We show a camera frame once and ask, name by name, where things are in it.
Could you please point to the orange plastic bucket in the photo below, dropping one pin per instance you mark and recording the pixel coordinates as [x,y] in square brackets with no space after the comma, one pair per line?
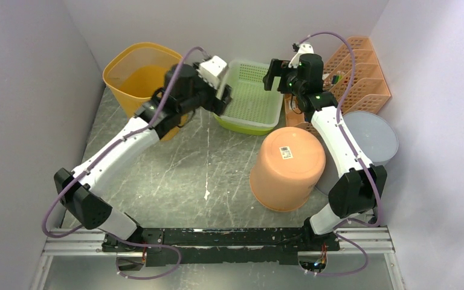
[286,184]

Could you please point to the large grey plastic bucket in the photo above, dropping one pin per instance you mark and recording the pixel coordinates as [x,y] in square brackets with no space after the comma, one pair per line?
[375,137]

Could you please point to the white barcode label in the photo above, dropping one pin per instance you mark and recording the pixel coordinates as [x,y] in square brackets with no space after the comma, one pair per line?
[286,152]

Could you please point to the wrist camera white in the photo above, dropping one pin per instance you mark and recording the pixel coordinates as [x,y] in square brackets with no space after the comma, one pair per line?
[212,71]
[300,49]

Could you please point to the orange plastic file organizer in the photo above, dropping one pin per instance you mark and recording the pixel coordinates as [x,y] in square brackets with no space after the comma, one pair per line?
[369,91]

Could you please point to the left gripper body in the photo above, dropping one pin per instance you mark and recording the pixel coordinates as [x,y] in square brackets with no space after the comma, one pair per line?
[204,95]

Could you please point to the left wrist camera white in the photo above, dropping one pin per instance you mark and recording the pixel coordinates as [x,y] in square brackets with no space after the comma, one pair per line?
[212,71]

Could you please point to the white perforated tray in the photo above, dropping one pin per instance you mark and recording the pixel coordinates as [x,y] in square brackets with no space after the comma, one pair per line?
[251,104]

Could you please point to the aluminium frame rail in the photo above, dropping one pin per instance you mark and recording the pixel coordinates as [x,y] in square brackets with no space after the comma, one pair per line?
[89,243]

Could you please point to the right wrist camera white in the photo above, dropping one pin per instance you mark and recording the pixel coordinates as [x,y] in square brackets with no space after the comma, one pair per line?
[300,49]

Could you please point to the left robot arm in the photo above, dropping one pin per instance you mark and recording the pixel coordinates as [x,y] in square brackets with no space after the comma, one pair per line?
[80,189]

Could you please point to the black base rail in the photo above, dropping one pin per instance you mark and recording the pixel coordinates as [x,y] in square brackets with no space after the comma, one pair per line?
[166,246]

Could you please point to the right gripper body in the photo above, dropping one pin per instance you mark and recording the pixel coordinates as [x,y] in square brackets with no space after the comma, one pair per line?
[296,86]

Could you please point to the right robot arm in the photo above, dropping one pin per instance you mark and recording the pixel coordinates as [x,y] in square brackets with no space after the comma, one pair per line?
[360,182]

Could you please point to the green perforated tray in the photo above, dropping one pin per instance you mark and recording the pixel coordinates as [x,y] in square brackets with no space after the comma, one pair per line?
[243,129]

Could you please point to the yellow mesh waste basket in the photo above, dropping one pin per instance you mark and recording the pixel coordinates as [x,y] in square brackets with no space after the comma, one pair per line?
[137,72]

